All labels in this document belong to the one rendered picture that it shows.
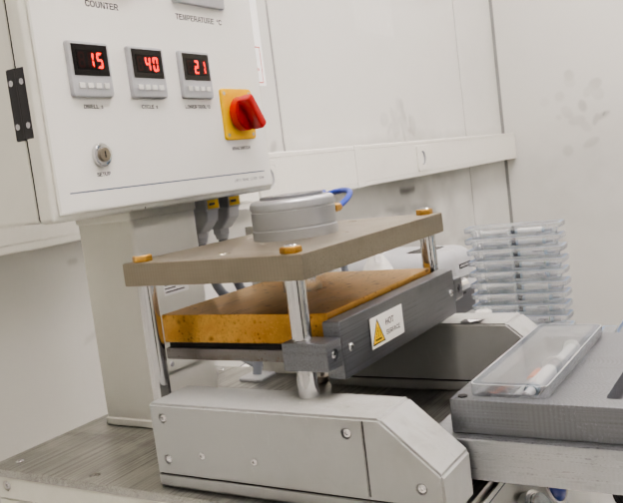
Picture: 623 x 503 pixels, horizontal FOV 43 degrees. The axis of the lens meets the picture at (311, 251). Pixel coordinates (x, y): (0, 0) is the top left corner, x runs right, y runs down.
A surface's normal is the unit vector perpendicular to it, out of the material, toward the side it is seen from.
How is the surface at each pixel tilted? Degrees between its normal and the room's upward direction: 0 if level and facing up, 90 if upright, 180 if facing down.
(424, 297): 90
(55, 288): 90
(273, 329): 90
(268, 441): 90
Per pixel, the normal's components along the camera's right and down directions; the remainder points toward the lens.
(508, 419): -0.51, 0.15
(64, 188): 0.85, -0.05
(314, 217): 0.46, 0.04
